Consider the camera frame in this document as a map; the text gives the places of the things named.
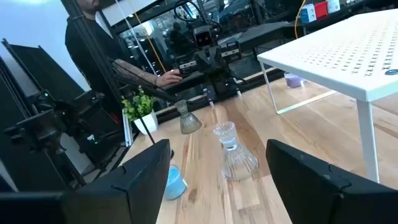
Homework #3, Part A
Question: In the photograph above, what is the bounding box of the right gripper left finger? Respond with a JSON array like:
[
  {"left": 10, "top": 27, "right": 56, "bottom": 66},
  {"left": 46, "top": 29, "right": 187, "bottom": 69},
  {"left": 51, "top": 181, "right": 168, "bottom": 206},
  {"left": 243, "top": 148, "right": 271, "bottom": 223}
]
[{"left": 0, "top": 139, "right": 172, "bottom": 224}]

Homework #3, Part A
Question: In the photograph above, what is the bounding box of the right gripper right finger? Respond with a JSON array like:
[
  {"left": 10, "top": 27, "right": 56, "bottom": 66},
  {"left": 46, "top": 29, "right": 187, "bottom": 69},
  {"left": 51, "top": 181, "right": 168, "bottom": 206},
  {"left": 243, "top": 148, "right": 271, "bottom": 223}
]
[{"left": 266, "top": 139, "right": 398, "bottom": 224}]

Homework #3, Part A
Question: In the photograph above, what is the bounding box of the grey glass candlestick holder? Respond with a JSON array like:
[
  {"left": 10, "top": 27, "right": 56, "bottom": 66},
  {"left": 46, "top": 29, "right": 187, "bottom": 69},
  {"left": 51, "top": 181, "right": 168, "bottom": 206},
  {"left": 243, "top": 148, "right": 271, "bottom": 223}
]
[{"left": 174, "top": 99, "right": 203, "bottom": 135}]

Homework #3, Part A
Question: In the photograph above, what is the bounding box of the purple candle jar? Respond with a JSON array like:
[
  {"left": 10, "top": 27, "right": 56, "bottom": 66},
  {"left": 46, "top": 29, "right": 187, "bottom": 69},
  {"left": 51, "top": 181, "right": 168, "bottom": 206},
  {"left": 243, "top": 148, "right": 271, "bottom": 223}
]
[{"left": 283, "top": 72, "right": 305, "bottom": 89}]

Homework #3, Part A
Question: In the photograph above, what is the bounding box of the clear glass candlestick holder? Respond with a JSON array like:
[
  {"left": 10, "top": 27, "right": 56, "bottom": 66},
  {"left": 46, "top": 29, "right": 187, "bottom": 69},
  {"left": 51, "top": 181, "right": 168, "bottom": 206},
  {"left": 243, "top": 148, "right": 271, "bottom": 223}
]
[{"left": 213, "top": 121, "right": 259, "bottom": 182}]

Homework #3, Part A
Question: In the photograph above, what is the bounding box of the blue candle jar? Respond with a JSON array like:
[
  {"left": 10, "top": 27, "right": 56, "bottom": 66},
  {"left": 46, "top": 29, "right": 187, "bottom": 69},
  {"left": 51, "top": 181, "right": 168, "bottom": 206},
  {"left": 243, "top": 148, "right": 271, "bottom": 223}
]
[{"left": 163, "top": 164, "right": 188, "bottom": 201}]

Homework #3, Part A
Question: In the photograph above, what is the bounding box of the black background table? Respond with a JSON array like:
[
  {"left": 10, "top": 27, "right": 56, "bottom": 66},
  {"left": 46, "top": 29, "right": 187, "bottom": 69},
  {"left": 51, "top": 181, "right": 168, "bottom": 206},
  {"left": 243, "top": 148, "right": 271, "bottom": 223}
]
[{"left": 238, "top": 21, "right": 301, "bottom": 52}]

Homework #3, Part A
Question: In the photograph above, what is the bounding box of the green plant in white pot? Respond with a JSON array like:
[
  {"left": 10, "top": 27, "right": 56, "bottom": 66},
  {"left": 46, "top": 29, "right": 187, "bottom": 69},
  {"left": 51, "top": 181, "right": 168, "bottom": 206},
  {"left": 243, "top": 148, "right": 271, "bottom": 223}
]
[{"left": 121, "top": 86, "right": 159, "bottom": 135}]

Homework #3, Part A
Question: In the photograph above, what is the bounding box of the black equipment stand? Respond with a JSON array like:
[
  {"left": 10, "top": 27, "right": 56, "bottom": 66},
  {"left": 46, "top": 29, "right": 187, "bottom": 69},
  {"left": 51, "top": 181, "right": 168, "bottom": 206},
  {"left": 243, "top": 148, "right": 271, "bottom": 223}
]
[{"left": 2, "top": 90, "right": 125, "bottom": 187}]

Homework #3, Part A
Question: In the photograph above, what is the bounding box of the white perforated shelf riser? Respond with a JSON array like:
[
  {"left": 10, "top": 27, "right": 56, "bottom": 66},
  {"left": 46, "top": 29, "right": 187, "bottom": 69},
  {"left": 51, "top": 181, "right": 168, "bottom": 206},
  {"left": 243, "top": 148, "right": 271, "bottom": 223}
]
[{"left": 257, "top": 8, "right": 398, "bottom": 184}]

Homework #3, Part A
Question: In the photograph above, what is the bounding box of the blue white box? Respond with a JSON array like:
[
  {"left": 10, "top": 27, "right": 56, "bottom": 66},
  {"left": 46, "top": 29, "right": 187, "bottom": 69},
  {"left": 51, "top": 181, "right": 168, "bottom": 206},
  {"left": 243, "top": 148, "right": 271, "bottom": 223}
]
[{"left": 300, "top": 3, "right": 317, "bottom": 23}]

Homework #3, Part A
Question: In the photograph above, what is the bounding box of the red box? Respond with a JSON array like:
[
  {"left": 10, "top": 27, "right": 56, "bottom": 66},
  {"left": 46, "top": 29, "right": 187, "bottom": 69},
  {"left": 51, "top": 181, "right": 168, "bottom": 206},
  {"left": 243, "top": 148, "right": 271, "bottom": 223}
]
[{"left": 314, "top": 1, "right": 329, "bottom": 19}]

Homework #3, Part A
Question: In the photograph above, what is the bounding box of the person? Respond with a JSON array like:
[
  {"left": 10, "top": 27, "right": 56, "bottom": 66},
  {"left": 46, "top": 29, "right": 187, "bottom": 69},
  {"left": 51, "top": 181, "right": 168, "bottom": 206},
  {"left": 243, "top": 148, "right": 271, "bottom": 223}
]
[{"left": 64, "top": 0, "right": 184, "bottom": 94}]

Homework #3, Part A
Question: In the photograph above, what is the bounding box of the black folded panel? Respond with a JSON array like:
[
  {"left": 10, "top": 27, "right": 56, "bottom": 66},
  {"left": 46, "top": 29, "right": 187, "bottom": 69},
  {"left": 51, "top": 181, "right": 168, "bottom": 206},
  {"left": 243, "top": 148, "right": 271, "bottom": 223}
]
[{"left": 0, "top": 39, "right": 86, "bottom": 131}]

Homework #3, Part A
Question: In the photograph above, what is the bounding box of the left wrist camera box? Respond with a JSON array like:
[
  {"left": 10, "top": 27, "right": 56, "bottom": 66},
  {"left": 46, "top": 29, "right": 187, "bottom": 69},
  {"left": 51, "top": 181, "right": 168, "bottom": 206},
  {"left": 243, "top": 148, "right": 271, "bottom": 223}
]
[{"left": 192, "top": 25, "right": 215, "bottom": 48}]

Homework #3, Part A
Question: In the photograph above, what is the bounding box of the yellow cable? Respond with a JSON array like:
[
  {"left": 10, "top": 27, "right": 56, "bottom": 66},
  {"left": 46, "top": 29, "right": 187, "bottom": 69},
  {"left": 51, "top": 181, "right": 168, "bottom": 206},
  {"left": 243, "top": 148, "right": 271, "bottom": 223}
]
[{"left": 294, "top": 0, "right": 308, "bottom": 40}]

